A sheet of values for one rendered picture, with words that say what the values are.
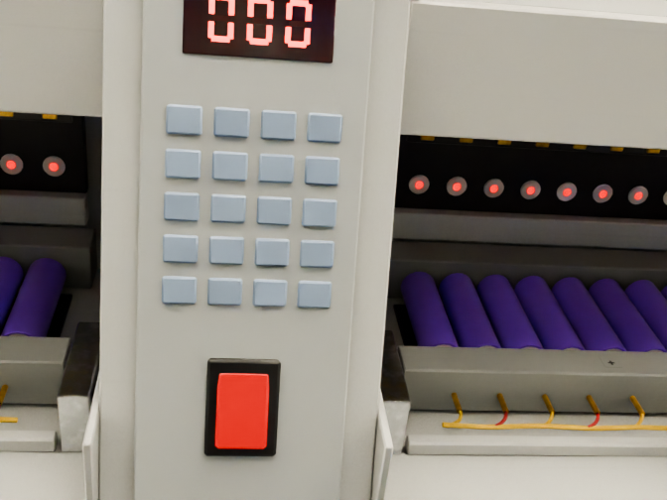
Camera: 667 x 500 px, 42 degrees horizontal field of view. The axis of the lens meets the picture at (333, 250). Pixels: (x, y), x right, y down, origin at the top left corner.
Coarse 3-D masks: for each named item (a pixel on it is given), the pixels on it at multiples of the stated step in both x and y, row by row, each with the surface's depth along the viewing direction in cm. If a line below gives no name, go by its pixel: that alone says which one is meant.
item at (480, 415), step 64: (448, 192) 46; (512, 192) 46; (576, 192) 47; (640, 192) 47; (448, 256) 45; (512, 256) 46; (576, 256) 47; (640, 256) 48; (448, 320) 41; (512, 320) 41; (576, 320) 43; (640, 320) 42; (384, 384) 35; (448, 384) 37; (512, 384) 37; (576, 384) 38; (640, 384) 38; (384, 448) 28; (448, 448) 35; (512, 448) 36; (576, 448) 36; (640, 448) 36
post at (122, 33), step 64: (128, 0) 26; (384, 0) 27; (128, 64) 26; (384, 64) 27; (128, 128) 27; (384, 128) 28; (128, 192) 27; (384, 192) 28; (128, 256) 28; (384, 256) 29; (128, 320) 28; (384, 320) 29; (128, 384) 28; (128, 448) 29
